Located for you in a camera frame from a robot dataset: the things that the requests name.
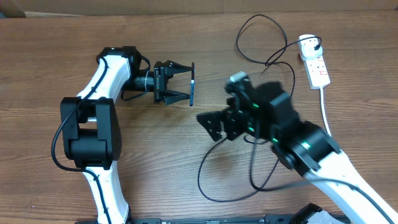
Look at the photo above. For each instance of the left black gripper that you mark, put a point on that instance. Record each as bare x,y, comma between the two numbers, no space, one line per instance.
160,79

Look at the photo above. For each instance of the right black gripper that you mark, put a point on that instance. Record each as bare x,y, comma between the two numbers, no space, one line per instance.
231,121

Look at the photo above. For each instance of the blue Galaxy smartphone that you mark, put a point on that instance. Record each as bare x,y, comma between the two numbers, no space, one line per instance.
192,84

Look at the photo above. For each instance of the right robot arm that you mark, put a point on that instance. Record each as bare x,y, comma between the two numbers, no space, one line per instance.
266,112

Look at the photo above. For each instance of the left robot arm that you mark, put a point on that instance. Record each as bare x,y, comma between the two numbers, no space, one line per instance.
90,127

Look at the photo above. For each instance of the white power strip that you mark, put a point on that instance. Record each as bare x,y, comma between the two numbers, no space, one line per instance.
317,73

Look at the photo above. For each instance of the brown cardboard sheet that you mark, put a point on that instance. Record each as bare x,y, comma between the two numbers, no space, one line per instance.
21,8

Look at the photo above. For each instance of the white USB wall charger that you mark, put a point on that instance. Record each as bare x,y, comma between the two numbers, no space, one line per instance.
310,47

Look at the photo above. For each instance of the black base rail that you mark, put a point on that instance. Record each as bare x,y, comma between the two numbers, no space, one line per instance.
268,219

